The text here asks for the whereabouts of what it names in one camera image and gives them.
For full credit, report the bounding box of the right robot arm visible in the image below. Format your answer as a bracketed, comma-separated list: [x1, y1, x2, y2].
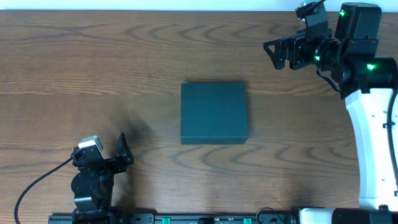
[263, 1, 397, 223]

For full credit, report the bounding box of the black mounting rail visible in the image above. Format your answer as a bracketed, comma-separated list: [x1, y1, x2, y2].
[47, 213, 300, 224]

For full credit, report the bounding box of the black cardboard box with lid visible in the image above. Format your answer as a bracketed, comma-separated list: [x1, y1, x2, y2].
[180, 82, 249, 144]

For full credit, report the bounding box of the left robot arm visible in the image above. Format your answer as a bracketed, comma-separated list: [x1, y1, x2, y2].
[70, 133, 134, 223]

